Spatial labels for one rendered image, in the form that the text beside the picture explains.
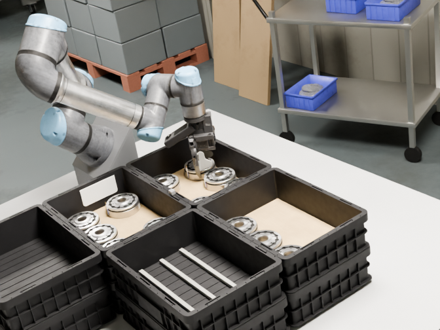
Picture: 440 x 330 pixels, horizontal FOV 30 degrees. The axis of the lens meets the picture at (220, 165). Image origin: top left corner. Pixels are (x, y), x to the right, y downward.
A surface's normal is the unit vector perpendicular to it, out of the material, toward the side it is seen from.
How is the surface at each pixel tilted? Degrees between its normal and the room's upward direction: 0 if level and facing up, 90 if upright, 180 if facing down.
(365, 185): 0
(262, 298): 90
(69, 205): 90
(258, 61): 78
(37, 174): 0
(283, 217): 0
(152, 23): 90
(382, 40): 90
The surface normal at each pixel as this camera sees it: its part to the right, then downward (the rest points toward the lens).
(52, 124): -0.67, -0.22
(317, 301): 0.59, 0.30
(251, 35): -0.79, 0.20
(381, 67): -0.77, 0.40
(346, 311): -0.14, -0.87
